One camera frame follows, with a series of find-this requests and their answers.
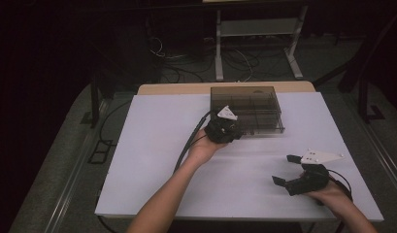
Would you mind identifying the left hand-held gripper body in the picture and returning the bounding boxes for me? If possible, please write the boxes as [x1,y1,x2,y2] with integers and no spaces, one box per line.
[204,105,245,145]

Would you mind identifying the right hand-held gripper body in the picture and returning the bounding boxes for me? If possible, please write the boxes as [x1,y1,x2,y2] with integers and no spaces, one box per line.
[284,149,345,197]

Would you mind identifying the smoky transparent drawer box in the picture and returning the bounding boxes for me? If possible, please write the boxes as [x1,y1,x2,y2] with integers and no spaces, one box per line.
[210,85,286,137]

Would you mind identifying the person's left hand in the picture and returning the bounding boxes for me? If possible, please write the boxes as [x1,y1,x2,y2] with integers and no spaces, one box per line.
[185,128,228,166]

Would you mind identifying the person's right hand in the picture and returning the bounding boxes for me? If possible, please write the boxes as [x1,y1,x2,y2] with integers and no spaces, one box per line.
[304,182,352,209]

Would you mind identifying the black metal stand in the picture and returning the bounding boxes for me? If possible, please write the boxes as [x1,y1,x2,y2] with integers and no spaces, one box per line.
[80,61,117,129]
[337,61,386,124]

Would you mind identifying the white metal stand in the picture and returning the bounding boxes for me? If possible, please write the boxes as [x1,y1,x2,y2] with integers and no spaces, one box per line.
[215,4,309,82]

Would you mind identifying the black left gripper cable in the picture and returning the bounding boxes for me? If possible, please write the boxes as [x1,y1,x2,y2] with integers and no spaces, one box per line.
[172,110,217,173]

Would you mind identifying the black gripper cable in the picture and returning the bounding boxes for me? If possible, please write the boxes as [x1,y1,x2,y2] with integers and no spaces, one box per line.
[328,168,354,202]
[172,110,217,173]

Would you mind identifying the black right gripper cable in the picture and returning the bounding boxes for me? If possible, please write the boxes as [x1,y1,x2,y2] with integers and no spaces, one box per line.
[328,168,354,202]

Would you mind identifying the tangle of floor cables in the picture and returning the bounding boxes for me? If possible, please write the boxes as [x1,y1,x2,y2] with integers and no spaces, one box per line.
[147,34,263,83]

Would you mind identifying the black floor cable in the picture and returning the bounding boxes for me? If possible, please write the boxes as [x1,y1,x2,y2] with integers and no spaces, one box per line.
[98,99,133,147]

